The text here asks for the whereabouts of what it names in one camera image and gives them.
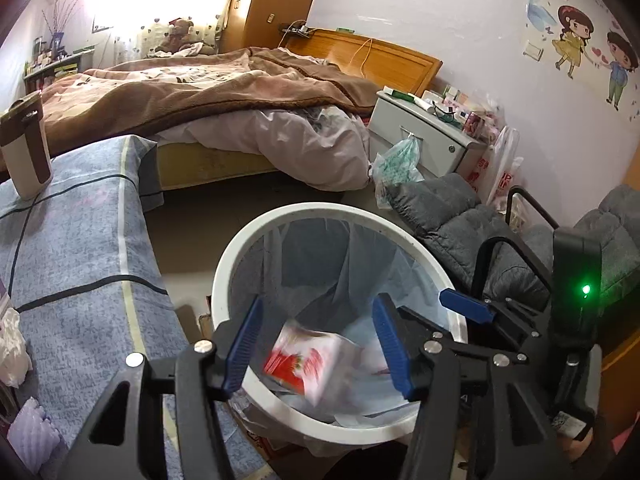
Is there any red white snack wrapper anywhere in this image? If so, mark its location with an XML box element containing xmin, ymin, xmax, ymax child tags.
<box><xmin>262</xmin><ymin>321</ymin><xmax>361</xmax><ymax>408</ymax></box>

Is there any white tissue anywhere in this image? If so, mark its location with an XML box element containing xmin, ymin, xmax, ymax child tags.
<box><xmin>0</xmin><ymin>308</ymin><xmax>32</xmax><ymax>388</ymax></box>

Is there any white round trash bin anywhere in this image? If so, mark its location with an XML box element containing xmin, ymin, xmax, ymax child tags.
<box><xmin>210</xmin><ymin>203</ymin><xmax>468</xmax><ymax>455</ymax></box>

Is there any grey cushioned chair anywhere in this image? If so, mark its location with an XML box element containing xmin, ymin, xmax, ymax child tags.
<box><xmin>386</xmin><ymin>174</ymin><xmax>639</xmax><ymax>313</ymax></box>

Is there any white plastic shopping bag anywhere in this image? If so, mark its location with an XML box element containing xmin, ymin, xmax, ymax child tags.
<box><xmin>466</xmin><ymin>126</ymin><xmax>524</xmax><ymax>205</ymax></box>

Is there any green plastic bag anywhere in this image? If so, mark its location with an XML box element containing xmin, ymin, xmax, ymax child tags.
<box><xmin>370</xmin><ymin>133</ymin><xmax>424</xmax><ymax>210</ymax></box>

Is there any white bedside cabinet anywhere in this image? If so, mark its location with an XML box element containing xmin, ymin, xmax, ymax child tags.
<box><xmin>368</xmin><ymin>91</ymin><xmax>487</xmax><ymax>177</ymax></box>

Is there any blue patterned tablecloth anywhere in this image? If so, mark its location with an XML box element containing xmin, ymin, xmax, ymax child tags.
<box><xmin>1</xmin><ymin>136</ymin><xmax>188</xmax><ymax>478</ymax></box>

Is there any pink bed sheet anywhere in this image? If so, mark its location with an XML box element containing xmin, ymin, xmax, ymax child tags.
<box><xmin>153</xmin><ymin>106</ymin><xmax>369</xmax><ymax>192</ymax></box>

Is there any purple tissue box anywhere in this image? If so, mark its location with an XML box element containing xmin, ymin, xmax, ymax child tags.
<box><xmin>8</xmin><ymin>398</ymin><xmax>61</xmax><ymax>474</ymax></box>

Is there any wooden bed headboard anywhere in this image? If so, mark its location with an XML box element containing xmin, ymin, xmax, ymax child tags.
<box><xmin>283</xmin><ymin>29</ymin><xmax>442</xmax><ymax>96</ymax></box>

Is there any brown fleece blanket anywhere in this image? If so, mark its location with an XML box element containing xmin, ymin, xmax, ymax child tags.
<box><xmin>42</xmin><ymin>47</ymin><xmax>379</xmax><ymax>155</ymax></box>

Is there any white brown lidded mug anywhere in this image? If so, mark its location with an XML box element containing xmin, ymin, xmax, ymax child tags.
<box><xmin>1</xmin><ymin>91</ymin><xmax>52</xmax><ymax>200</ymax></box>

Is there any brown teddy bear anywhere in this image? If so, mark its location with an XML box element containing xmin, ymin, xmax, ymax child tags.
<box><xmin>155</xmin><ymin>18</ymin><xmax>203</xmax><ymax>54</ymax></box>

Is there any cluttered side shelf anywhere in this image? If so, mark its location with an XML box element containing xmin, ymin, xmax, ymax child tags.
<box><xmin>23</xmin><ymin>36</ymin><xmax>96</xmax><ymax>93</ymax></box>

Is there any wooden wardrobe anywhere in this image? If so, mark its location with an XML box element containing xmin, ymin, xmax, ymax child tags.
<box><xmin>220</xmin><ymin>0</ymin><xmax>312</xmax><ymax>52</ymax></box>

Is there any patterned window curtain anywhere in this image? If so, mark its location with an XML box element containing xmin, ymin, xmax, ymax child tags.
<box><xmin>114</xmin><ymin>0</ymin><xmax>231</xmax><ymax>63</ymax></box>

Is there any black camera box green light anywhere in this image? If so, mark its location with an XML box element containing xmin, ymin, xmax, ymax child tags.
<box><xmin>549</xmin><ymin>228</ymin><xmax>602</xmax><ymax>348</ymax></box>

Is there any cartoon couple wall sticker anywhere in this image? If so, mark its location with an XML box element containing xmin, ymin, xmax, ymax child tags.
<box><xmin>523</xmin><ymin>0</ymin><xmax>639</xmax><ymax>126</ymax></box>

